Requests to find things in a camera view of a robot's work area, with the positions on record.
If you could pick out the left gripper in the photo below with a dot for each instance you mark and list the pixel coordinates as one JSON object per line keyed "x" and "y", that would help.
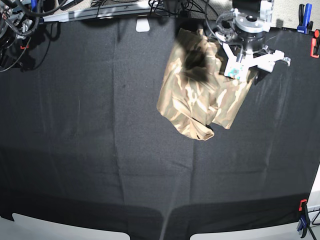
{"x": 258, "y": 75}

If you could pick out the black table cloth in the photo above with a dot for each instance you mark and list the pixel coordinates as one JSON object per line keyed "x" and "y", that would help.
{"x": 82, "y": 142}

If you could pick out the blue clamp right rear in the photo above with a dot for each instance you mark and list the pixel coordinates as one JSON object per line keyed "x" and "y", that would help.
{"x": 304, "y": 15}

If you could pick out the red clamp left rear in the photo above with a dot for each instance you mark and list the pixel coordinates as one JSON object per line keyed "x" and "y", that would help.
{"x": 24, "y": 47}

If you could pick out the red clamp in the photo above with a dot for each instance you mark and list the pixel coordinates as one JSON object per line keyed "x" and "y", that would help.
{"x": 315, "y": 45}
{"x": 24, "y": 47}

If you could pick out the aluminium rail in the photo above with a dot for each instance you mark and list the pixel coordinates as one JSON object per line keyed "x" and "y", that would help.
{"x": 134, "y": 8}

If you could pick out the white tape patch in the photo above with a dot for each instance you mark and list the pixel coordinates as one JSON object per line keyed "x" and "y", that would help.
{"x": 142, "y": 25}

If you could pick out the camouflage t-shirt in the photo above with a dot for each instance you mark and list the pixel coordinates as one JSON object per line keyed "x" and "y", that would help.
{"x": 194, "y": 92}

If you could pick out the blue clamp right front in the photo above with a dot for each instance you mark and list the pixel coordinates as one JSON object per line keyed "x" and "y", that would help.
{"x": 304, "y": 220}

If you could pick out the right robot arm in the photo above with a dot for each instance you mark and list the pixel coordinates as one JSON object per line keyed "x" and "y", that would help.
{"x": 19, "y": 20}

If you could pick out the red clamp right rear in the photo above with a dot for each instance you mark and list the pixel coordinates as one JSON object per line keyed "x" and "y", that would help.
{"x": 315, "y": 45}

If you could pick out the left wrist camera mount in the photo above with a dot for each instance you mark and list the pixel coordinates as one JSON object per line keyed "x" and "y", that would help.
{"x": 240, "y": 60}

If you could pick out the blue clamp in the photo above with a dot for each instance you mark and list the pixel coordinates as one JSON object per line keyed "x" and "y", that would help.
{"x": 304, "y": 15}
{"x": 304, "y": 220}

